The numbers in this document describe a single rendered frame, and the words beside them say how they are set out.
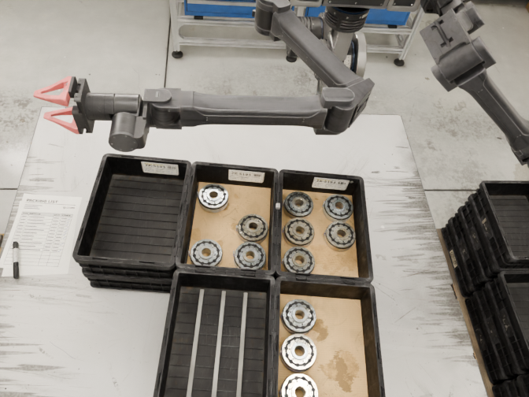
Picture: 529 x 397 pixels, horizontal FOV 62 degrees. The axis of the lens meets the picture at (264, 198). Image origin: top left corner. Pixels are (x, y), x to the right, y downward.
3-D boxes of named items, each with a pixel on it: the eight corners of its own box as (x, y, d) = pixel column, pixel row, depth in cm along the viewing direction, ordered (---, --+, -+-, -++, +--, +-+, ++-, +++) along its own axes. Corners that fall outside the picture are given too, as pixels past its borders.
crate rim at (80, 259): (105, 157, 153) (103, 152, 151) (192, 165, 155) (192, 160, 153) (72, 262, 131) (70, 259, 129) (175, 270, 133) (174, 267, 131)
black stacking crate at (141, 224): (110, 173, 161) (104, 153, 151) (193, 180, 162) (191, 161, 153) (81, 275, 139) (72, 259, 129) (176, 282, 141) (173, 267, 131)
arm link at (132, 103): (147, 108, 98) (144, 88, 93) (145, 131, 94) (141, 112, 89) (115, 106, 97) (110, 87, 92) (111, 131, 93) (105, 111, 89)
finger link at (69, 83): (38, 123, 91) (85, 124, 92) (25, 98, 85) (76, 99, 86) (45, 99, 95) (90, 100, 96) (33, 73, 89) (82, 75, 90)
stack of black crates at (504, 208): (438, 228, 242) (480, 179, 204) (490, 228, 245) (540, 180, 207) (460, 298, 220) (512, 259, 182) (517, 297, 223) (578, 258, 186)
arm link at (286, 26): (376, 120, 106) (390, 87, 98) (332, 140, 101) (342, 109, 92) (271, 15, 124) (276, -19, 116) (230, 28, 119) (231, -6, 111)
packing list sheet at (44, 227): (18, 194, 165) (17, 193, 165) (83, 194, 168) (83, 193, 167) (-6, 276, 147) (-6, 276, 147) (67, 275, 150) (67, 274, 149)
